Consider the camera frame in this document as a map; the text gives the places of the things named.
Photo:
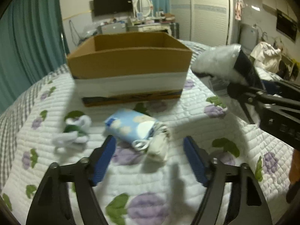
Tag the person right hand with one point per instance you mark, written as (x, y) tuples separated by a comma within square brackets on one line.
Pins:
[(294, 177)]

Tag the white vanity desk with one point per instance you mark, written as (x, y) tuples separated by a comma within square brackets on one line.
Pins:
[(148, 26)]

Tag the black wall television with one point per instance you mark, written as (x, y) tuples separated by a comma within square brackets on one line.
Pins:
[(105, 7)]

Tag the white floral quilted blanket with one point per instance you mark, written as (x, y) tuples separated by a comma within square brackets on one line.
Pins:
[(149, 179)]

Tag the grey mini fridge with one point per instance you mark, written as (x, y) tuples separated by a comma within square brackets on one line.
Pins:
[(113, 28)]

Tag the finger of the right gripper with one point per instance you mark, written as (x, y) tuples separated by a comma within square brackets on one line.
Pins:
[(247, 100), (246, 69)]

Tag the white clothes pile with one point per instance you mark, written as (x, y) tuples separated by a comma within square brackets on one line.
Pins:
[(266, 57)]

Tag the oval vanity mirror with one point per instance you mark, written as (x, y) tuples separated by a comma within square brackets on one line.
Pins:
[(142, 8)]

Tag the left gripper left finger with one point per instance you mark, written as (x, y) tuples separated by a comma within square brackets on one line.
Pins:
[(90, 172)]

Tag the white louvered wardrobe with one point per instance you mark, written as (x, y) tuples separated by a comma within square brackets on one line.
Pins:
[(203, 21)]

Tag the teal left curtain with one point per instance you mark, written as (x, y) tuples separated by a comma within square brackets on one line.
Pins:
[(33, 44)]

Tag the white green plush toy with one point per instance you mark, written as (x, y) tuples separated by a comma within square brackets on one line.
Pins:
[(75, 134)]

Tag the brown cardboard box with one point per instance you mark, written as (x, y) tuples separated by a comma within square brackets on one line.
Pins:
[(129, 67)]

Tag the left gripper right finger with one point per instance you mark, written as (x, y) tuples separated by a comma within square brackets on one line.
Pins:
[(213, 175)]

